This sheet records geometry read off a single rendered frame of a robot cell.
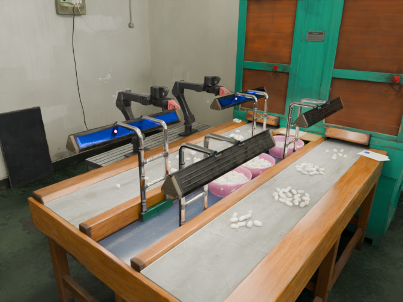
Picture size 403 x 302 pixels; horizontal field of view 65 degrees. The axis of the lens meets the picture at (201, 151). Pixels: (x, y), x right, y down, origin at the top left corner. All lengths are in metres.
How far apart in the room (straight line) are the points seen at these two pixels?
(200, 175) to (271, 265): 0.40
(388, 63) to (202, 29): 2.27
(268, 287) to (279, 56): 1.91
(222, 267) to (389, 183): 1.67
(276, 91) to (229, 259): 1.73
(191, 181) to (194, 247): 0.35
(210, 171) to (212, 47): 2.99
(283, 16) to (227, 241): 1.82
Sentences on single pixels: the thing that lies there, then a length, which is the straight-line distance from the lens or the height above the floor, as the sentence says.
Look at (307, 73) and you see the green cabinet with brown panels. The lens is 2.54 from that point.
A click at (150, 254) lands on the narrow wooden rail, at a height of 0.76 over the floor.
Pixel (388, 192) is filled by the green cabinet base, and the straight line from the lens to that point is 2.61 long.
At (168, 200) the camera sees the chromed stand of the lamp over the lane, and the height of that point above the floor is 0.71.
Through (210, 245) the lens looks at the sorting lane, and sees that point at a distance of 1.27.
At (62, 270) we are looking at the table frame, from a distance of 1.97.
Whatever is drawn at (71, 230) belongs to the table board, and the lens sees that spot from 1.44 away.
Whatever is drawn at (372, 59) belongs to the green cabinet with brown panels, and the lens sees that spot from 2.42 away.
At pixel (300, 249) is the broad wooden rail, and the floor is 0.76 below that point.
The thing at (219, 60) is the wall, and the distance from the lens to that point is 3.89.
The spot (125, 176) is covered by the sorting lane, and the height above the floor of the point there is 0.74.
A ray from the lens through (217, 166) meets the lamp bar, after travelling 1.09.
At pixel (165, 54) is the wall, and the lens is 4.41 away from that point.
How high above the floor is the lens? 1.52
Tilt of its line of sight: 21 degrees down
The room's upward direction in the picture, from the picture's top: 1 degrees clockwise
